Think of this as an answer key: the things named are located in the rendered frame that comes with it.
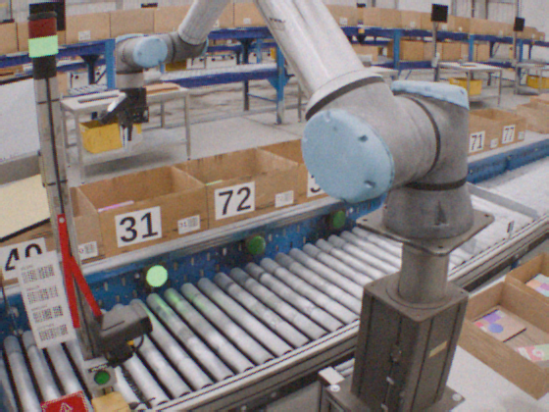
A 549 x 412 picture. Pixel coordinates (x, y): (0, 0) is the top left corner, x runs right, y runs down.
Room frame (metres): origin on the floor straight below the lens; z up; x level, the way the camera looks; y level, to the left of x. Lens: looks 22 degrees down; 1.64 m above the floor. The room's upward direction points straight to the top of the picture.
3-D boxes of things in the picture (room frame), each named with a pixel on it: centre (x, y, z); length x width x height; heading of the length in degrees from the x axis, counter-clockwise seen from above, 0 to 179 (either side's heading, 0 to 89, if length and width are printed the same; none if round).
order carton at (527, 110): (3.43, -2.07, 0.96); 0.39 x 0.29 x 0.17; 126
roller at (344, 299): (1.50, -0.16, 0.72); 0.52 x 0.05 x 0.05; 36
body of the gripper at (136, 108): (1.52, 0.44, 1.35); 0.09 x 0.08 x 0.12; 129
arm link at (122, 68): (1.52, 0.44, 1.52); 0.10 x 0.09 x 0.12; 39
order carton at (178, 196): (1.61, 0.47, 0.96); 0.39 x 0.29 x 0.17; 126
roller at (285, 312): (1.39, 0.00, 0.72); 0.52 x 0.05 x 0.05; 36
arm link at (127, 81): (1.52, 0.45, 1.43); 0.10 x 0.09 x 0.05; 39
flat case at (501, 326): (1.14, -0.67, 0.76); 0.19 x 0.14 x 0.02; 117
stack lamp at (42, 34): (0.78, 0.39, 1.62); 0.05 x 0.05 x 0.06
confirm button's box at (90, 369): (0.75, 0.36, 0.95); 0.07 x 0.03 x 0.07; 126
